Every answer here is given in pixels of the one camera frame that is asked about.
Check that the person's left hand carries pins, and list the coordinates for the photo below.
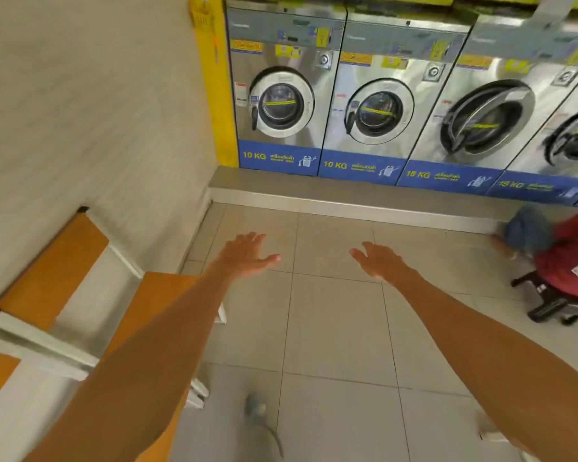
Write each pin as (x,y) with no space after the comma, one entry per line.
(241,262)

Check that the person's right hand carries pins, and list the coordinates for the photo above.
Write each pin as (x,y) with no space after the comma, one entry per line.
(383,264)

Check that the person's right thumb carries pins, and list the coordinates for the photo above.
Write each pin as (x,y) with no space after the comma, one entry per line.
(359,257)

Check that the person's left thumb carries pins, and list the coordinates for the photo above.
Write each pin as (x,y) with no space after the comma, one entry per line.
(268,260)

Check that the person's left forearm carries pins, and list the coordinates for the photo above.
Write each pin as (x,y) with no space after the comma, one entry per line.
(159,360)

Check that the person's right forearm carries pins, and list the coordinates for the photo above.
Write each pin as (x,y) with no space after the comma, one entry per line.
(491,365)

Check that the steel machine platform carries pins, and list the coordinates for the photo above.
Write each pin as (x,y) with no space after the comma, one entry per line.
(347,197)

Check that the small steel washing machine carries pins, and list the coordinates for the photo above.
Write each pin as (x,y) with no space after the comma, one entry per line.
(289,153)
(366,163)

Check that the large steel washing machine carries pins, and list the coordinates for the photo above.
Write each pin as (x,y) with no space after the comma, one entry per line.
(539,185)
(462,175)

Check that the yellow pillar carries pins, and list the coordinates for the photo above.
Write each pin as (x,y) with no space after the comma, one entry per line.
(219,100)

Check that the black stool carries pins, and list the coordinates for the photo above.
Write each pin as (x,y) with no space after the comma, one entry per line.
(549,303)

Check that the person's right shoe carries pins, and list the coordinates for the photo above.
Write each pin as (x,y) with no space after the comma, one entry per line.
(489,430)

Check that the orange bench with white frame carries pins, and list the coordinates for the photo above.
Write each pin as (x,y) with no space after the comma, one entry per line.
(43,279)

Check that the yellow wall box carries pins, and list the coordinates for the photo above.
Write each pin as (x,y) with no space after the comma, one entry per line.
(201,15)

